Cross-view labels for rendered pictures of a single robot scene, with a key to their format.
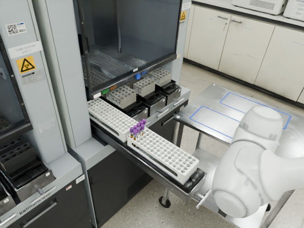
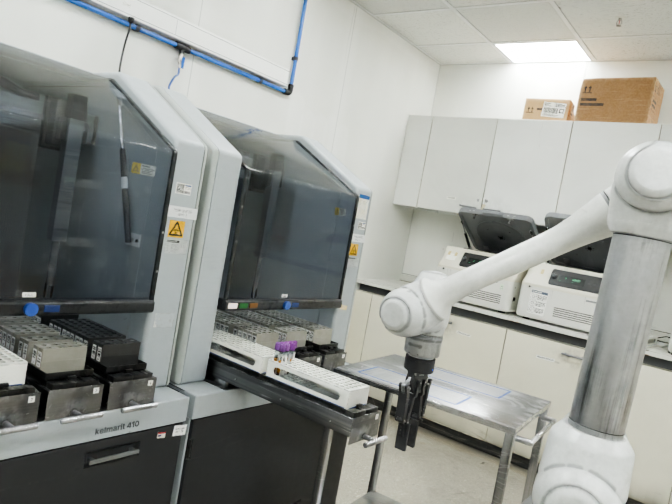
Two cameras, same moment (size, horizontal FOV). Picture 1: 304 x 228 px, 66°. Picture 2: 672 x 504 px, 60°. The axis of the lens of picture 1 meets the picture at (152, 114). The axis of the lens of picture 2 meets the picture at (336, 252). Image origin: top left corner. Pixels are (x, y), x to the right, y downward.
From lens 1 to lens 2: 99 cm
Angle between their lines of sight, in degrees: 35
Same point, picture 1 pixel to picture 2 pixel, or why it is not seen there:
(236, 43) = (446, 360)
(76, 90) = (210, 289)
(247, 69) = not seen: hidden behind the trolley
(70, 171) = (174, 401)
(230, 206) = (395, 310)
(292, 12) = (530, 309)
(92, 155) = (207, 394)
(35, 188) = (129, 398)
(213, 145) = not seen: outside the picture
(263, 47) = (493, 366)
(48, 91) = (182, 272)
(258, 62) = not seen: hidden behind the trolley
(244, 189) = (406, 293)
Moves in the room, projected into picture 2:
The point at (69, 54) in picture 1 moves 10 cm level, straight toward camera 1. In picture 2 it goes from (218, 237) to (225, 240)
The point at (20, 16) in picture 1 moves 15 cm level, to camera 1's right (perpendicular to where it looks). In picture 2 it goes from (190, 179) to (244, 188)
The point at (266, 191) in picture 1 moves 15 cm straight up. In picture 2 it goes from (426, 298) to (439, 229)
